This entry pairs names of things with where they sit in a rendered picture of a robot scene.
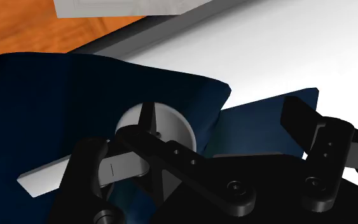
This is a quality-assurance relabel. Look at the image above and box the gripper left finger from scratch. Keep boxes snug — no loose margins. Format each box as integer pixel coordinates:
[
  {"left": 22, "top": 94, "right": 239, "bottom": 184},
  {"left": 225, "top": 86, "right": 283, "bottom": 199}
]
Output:
[{"left": 48, "top": 102, "right": 257, "bottom": 224}]

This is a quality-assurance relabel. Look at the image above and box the white bed with grey frame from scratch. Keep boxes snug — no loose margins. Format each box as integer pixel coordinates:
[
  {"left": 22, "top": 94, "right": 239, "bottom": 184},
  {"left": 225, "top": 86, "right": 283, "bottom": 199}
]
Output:
[{"left": 68, "top": 0, "right": 358, "bottom": 195}]

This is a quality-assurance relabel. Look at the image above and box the white flat rectangular slab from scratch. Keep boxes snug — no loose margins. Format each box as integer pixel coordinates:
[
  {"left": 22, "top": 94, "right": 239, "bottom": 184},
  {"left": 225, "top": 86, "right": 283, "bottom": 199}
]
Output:
[{"left": 17, "top": 154, "right": 72, "bottom": 199}]

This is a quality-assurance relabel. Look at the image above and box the white cabinet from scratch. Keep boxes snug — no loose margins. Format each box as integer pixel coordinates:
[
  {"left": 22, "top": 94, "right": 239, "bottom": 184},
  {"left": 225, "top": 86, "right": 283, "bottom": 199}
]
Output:
[{"left": 52, "top": 0, "right": 214, "bottom": 18}]

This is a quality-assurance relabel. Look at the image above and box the dark blue pillow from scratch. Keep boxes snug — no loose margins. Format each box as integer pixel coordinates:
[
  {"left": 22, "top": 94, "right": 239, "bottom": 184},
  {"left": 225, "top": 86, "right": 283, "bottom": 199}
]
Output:
[{"left": 0, "top": 52, "right": 232, "bottom": 224}]

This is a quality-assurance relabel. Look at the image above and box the dark blue flat cushion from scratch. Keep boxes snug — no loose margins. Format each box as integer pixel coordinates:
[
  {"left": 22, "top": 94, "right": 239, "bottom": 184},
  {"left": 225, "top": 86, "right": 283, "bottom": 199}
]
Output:
[{"left": 202, "top": 87, "right": 320, "bottom": 160}]

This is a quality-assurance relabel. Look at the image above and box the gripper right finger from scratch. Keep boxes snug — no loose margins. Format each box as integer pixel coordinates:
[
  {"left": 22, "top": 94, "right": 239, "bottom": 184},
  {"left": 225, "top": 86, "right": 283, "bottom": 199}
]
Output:
[{"left": 280, "top": 95, "right": 358, "bottom": 213}]

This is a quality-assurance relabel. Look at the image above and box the white round cup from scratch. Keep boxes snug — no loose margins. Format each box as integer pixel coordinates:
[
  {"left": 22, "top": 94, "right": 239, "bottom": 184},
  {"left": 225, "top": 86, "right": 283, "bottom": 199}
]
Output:
[{"left": 115, "top": 102, "right": 197, "bottom": 153}]

